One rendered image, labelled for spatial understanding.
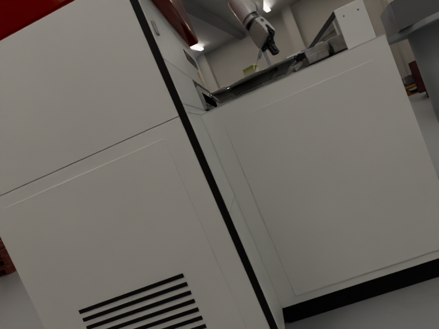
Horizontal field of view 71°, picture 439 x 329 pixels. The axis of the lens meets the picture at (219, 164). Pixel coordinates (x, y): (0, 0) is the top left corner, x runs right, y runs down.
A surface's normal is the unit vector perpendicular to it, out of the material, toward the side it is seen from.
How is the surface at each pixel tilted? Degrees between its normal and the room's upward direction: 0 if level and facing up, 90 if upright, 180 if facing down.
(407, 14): 90
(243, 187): 90
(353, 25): 90
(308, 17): 90
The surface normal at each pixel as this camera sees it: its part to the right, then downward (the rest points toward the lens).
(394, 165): -0.11, 0.13
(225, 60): -0.35, 0.22
